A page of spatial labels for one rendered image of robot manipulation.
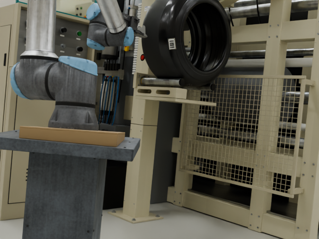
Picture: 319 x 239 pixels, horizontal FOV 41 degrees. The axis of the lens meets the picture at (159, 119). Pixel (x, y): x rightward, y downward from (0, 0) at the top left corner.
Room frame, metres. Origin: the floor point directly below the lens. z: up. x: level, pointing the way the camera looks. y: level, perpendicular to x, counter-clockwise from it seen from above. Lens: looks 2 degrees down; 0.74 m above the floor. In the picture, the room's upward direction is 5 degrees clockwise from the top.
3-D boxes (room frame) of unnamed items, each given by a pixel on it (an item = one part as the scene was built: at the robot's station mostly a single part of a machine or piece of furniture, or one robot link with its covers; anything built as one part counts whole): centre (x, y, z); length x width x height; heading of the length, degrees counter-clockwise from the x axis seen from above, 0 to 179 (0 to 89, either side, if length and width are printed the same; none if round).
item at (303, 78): (2.71, -0.49, 0.65); 0.90 x 0.02 x 0.70; 44
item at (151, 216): (2.82, 0.10, 0.01); 0.27 x 0.27 x 0.02; 44
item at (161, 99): (2.65, -0.09, 0.80); 0.37 x 0.36 x 0.02; 134
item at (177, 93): (2.55, 0.01, 0.84); 0.36 x 0.09 x 0.06; 44
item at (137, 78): (2.78, 0.03, 0.90); 0.40 x 0.03 x 0.10; 134
